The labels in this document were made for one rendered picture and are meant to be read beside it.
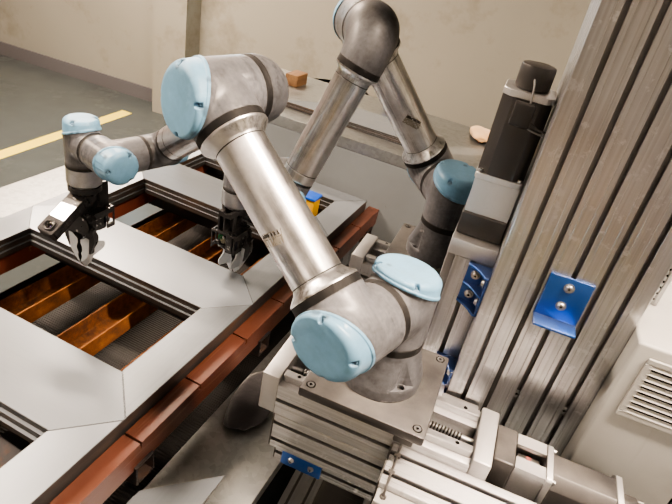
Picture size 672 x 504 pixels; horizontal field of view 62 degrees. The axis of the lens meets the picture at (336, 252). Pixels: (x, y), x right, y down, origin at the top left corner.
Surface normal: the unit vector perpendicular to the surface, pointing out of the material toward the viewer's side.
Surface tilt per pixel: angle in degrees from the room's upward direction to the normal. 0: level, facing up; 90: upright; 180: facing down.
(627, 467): 90
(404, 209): 90
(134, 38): 90
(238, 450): 0
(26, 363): 0
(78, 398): 0
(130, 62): 90
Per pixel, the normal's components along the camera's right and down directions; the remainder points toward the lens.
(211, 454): 0.18, -0.84
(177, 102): -0.70, 0.18
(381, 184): -0.41, 0.41
